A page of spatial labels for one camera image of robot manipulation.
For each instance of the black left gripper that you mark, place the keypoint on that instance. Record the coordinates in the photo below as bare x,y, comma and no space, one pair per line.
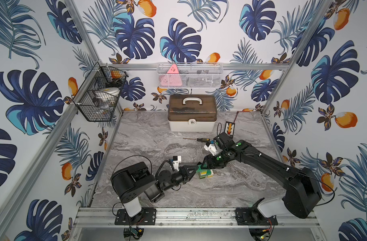
185,174

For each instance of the black handle screwdriver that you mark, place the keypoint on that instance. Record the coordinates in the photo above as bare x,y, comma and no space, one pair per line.
202,140

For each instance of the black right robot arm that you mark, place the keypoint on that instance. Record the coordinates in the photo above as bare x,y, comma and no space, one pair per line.
302,186

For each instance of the brown lid storage box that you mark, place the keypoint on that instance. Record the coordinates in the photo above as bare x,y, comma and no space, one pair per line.
192,113

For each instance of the pink triangle sign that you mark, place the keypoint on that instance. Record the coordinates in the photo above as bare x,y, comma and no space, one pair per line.
170,78

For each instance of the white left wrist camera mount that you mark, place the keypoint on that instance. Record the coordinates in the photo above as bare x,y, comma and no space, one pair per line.
176,160

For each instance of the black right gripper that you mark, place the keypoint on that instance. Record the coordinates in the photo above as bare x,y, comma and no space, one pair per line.
209,162

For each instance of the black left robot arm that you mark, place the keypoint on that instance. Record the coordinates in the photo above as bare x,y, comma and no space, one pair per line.
130,182

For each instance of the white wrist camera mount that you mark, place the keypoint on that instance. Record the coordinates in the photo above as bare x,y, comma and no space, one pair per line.
176,160
211,147

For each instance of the white square brick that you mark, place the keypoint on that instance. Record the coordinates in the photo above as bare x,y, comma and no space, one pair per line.
210,173

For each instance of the black wire basket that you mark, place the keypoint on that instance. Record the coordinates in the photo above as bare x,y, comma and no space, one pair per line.
95,109

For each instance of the dark green long brick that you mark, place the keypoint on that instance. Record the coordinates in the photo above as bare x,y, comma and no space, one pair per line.
201,171
203,176

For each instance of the white object in basket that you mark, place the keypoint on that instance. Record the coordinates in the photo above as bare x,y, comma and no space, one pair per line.
107,93

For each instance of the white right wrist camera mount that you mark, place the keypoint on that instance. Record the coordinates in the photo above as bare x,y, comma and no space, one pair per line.
211,147

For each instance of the white wire shelf basket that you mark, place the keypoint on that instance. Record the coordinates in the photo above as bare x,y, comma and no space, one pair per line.
196,75

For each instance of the black card with arrows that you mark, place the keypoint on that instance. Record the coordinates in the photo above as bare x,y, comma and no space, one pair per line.
229,128

